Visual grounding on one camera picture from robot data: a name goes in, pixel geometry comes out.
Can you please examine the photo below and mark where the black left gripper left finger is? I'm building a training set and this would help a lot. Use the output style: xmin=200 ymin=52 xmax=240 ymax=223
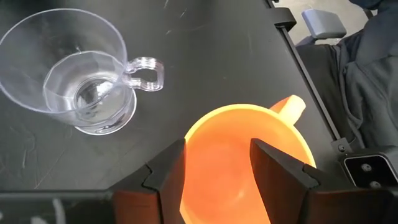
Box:
xmin=108 ymin=138 xmax=187 ymax=224

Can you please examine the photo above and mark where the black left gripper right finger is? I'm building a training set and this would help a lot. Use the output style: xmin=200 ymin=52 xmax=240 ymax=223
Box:
xmin=249 ymin=138 xmax=358 ymax=224

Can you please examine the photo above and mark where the orange plastic mug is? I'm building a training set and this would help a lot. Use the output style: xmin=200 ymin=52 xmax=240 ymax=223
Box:
xmin=179 ymin=95 xmax=317 ymax=224

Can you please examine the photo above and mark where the clear plastic cup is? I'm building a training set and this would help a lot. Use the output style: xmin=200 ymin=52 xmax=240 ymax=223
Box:
xmin=0 ymin=8 xmax=165 ymax=136

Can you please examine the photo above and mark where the person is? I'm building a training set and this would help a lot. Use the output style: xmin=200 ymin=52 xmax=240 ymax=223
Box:
xmin=295 ymin=0 xmax=398 ymax=152

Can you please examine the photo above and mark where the grey chair armrest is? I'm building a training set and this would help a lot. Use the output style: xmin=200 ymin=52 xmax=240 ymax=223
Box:
xmin=295 ymin=8 xmax=348 ymax=47

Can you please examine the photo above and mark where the black table-level camera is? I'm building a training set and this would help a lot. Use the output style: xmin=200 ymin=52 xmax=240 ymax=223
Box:
xmin=340 ymin=148 xmax=398 ymax=190

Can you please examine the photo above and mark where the black aluminium rig frame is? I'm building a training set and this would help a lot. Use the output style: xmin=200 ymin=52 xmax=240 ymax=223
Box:
xmin=264 ymin=0 xmax=355 ymax=154

